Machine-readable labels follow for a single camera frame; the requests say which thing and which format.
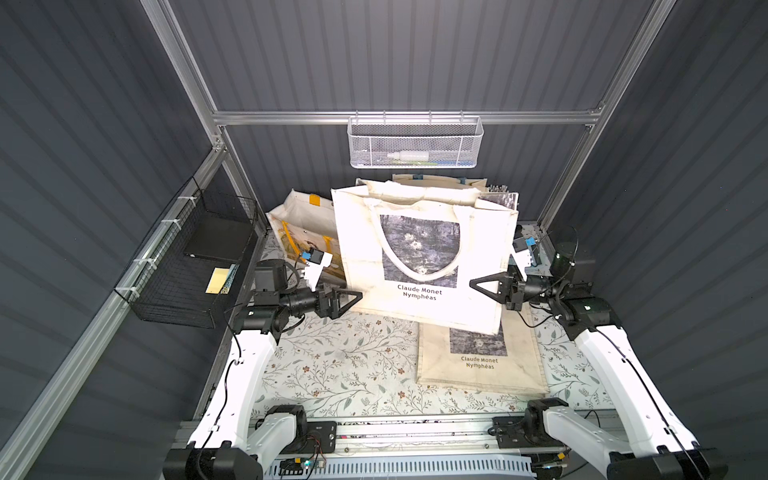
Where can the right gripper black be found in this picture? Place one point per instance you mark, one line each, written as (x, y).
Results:
(511, 290)

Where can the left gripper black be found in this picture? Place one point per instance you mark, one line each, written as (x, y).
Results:
(330, 301)

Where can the cream canvas bag painting print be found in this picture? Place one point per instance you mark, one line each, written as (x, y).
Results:
(507, 362)

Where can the cream canvas bag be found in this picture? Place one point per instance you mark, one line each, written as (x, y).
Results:
(413, 251)

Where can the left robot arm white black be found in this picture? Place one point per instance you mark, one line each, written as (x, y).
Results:
(224, 445)

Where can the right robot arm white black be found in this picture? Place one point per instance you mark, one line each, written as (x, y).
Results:
(658, 444)

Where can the cream tote bag black lettering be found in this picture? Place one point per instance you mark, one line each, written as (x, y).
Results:
(422, 180)

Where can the floral table mat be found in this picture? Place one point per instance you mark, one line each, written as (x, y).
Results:
(366, 365)

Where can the yellow sticky note pad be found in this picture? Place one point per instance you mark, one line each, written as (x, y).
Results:
(217, 280)

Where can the black notebook in basket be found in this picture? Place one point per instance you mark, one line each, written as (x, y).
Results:
(218, 239)

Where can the white bottle in basket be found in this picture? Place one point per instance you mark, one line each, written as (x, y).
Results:
(409, 156)

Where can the small green circuit board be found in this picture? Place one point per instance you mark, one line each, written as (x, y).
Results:
(296, 467)

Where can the white tote bag yellow handles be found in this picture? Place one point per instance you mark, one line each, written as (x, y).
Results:
(305, 221)

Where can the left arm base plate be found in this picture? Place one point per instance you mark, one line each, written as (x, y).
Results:
(317, 436)

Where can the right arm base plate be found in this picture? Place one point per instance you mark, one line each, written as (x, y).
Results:
(515, 431)

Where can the black wire wall basket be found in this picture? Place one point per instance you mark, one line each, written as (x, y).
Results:
(169, 287)

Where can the white wire mesh basket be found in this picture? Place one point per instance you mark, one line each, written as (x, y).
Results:
(452, 141)

